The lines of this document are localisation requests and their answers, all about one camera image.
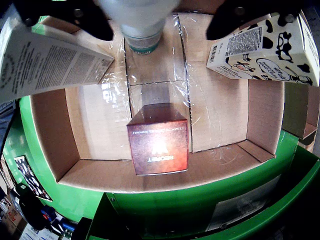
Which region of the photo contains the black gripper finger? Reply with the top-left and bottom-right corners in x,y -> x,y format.
206,0 -> 303,41
14,0 -> 115,41

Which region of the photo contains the white bottle teal label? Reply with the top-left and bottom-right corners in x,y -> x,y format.
96,0 -> 182,55

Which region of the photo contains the cow print carton box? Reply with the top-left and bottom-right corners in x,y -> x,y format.
206,11 -> 320,88

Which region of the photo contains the tall white product box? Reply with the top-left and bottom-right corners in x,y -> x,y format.
0,2 -> 115,105

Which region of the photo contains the shallow cardboard tray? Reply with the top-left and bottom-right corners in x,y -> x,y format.
29,9 -> 286,193

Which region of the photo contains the open cardboard box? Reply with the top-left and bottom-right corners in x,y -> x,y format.
282,82 -> 320,154

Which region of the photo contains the red orange product box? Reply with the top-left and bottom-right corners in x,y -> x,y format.
126,102 -> 190,176

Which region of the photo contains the cardboard box red print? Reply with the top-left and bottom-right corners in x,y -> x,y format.
0,204 -> 26,236

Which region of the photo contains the penguin pattern card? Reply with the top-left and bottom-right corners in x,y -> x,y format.
13,155 -> 54,203

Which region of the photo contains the beige paper sheet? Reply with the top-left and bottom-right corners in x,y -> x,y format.
206,174 -> 282,232

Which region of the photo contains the blue red small tool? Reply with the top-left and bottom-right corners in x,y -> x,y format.
39,206 -> 57,223

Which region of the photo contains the green metal shelf unit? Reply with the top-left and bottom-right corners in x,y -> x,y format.
87,144 -> 320,240

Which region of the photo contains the black round device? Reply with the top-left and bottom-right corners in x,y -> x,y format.
14,189 -> 49,231

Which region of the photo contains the printed paper document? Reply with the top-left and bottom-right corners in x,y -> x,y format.
18,223 -> 63,240

